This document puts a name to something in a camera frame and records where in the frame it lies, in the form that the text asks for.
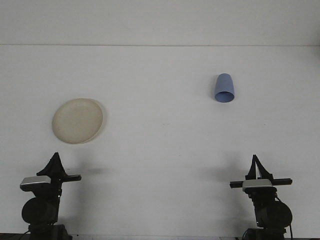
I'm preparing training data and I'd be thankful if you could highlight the pale blue cup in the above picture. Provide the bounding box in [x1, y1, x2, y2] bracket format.
[213, 73, 236, 104]

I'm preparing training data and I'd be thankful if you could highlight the pale round plate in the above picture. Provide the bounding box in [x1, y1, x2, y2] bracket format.
[51, 98, 109, 145]

